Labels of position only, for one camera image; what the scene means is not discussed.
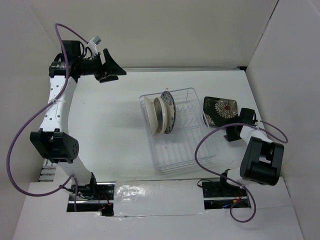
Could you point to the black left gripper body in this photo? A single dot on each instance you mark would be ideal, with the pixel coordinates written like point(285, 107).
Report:
point(91, 67)

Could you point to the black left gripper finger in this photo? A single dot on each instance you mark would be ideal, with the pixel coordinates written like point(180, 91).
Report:
point(108, 78)
point(110, 67)

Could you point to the silver taped front panel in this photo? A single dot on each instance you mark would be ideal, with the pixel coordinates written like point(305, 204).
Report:
point(158, 198)

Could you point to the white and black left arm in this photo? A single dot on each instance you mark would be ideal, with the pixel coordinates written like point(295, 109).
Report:
point(52, 140)

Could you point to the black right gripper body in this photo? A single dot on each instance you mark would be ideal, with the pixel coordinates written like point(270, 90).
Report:
point(231, 133)

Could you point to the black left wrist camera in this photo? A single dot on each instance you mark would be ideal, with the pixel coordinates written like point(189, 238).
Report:
point(73, 49)

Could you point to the blue and white patterned plate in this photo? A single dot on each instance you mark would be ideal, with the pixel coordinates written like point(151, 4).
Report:
point(169, 101)

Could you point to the orange rimmed petal pattern plate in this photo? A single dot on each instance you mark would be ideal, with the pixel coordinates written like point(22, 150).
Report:
point(151, 114)

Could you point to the white wire dish rack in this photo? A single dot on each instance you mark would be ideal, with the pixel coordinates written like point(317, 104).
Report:
point(176, 149)

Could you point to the dark square patterned plate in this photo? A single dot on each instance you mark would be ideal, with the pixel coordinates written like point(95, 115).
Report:
point(218, 110)

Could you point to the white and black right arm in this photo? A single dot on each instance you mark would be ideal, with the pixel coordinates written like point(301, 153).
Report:
point(262, 160)

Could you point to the cream plate with blue centre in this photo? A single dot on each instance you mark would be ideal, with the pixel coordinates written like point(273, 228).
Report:
point(162, 114)

